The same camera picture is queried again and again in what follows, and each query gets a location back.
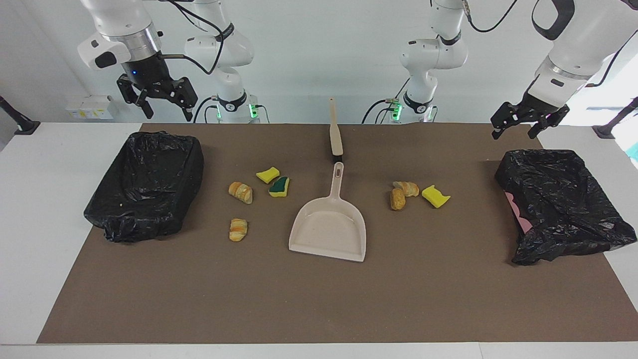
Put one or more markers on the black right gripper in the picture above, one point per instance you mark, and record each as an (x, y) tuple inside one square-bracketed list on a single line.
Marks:
[(147, 75)]

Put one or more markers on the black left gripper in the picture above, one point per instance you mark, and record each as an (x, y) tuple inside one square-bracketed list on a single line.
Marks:
[(541, 107)]

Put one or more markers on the yellow sponge piece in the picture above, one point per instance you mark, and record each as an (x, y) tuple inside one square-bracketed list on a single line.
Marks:
[(267, 175), (435, 196)]

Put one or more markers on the striped croissant piece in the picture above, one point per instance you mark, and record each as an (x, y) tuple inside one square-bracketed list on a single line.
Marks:
[(238, 230), (240, 193), (408, 189)]

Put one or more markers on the green and yellow sponge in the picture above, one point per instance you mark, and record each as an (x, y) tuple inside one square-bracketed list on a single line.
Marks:
[(279, 187)]

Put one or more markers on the round brown bread roll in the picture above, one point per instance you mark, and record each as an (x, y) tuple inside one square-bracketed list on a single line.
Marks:
[(397, 200)]

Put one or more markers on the beige brush black bristles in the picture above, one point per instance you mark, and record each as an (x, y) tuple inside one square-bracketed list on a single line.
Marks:
[(336, 137)]

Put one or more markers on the beige plastic dustpan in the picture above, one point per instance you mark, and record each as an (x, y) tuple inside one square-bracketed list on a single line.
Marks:
[(329, 229)]

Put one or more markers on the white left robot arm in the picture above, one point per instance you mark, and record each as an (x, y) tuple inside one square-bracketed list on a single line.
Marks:
[(588, 35)]

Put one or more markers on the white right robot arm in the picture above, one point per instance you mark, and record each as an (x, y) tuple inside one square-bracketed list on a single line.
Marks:
[(119, 20)]

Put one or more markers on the crumpled black trash bag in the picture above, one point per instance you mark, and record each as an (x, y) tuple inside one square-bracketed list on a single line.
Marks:
[(563, 199)]

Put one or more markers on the black bag lined bin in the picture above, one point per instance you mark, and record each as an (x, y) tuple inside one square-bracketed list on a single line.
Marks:
[(149, 189)]

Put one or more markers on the pink bin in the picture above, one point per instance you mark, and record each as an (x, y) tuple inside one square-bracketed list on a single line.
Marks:
[(518, 214)]

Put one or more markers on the brown table mat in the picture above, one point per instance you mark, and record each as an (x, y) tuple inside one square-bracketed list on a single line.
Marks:
[(319, 299)]

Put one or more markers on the white wall socket box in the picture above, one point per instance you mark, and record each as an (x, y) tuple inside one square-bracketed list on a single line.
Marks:
[(89, 107)]

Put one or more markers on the black camera stand base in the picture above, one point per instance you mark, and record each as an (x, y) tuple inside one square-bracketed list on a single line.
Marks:
[(610, 127), (20, 123)]

